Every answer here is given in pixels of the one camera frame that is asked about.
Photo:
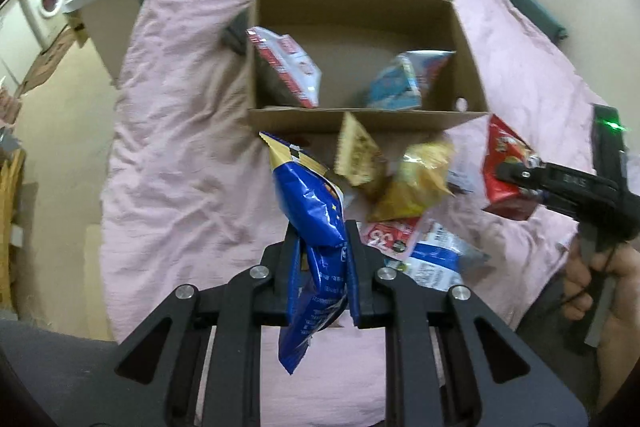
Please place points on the cardboard box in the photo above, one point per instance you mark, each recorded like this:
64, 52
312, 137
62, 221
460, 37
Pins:
350, 7

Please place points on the white red snack packet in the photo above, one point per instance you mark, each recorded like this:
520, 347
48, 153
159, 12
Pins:
290, 67

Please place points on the wooden chair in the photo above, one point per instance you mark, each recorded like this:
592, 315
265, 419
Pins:
10, 207

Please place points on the yellow snack packet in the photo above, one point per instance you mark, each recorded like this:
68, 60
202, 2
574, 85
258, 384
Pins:
415, 177

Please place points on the white cabinet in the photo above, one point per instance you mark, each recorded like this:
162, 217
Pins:
110, 37

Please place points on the blue snack bag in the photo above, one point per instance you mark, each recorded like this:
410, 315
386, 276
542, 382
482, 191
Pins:
310, 197

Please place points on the pink blanket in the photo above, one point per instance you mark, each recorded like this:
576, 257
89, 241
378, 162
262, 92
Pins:
175, 157

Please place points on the white packet with blue band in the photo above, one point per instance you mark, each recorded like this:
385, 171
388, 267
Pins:
435, 257

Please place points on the dark grey cloth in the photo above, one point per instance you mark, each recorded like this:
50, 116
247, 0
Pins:
50, 372

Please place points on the person's right hand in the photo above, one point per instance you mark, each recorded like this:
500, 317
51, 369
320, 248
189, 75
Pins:
625, 277

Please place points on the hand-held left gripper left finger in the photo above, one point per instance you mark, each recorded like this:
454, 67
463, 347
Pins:
289, 288

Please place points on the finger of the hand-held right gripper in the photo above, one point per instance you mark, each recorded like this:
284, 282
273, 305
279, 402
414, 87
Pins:
537, 196
522, 173

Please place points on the tan brown snack packet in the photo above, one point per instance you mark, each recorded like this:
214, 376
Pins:
355, 152

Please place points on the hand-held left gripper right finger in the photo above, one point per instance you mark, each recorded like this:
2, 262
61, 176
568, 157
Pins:
353, 274

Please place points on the red white flat packet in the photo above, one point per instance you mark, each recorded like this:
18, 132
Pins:
385, 234

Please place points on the white washing machine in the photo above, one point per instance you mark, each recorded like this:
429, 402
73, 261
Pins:
47, 2

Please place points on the blue white snack packet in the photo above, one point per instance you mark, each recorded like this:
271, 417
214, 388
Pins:
400, 82

